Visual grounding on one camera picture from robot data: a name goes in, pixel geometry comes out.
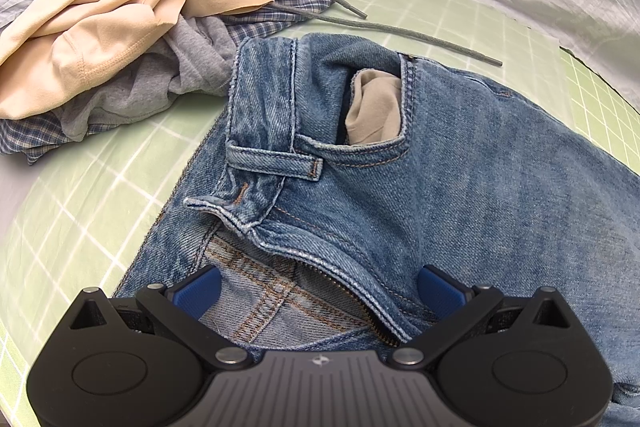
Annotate blue denim jeans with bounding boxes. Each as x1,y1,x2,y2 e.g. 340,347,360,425
117,34,639,426

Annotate green grid cutting mat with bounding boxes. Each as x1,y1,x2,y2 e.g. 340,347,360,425
1,0,639,426

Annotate blue plaid shirt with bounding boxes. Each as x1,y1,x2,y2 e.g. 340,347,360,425
1,0,333,165

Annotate beige garment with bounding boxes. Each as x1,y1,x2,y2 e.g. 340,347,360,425
1,0,271,120

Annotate grey hoodie with drawstring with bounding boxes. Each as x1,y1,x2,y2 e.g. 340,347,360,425
54,0,504,143

